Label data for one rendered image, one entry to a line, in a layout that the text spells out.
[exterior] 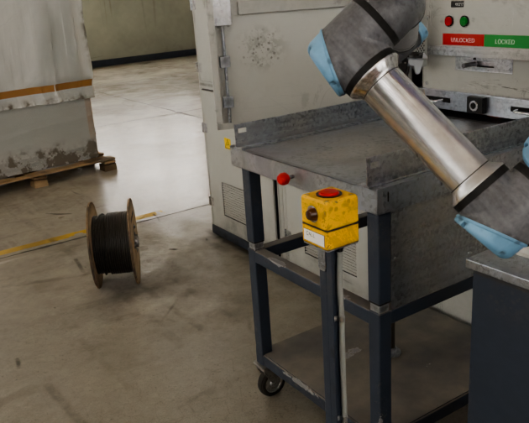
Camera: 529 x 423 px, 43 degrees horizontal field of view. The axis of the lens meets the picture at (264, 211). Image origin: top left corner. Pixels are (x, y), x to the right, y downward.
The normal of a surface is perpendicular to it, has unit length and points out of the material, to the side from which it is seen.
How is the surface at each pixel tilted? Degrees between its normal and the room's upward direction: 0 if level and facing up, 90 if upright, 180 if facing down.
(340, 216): 90
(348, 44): 70
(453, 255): 90
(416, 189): 90
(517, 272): 0
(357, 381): 0
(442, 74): 90
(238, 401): 0
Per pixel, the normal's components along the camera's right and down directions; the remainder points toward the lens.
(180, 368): -0.07, -0.94
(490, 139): 0.56, 0.23
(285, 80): 0.20, 0.30
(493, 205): -0.34, 0.04
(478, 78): -0.83, 0.23
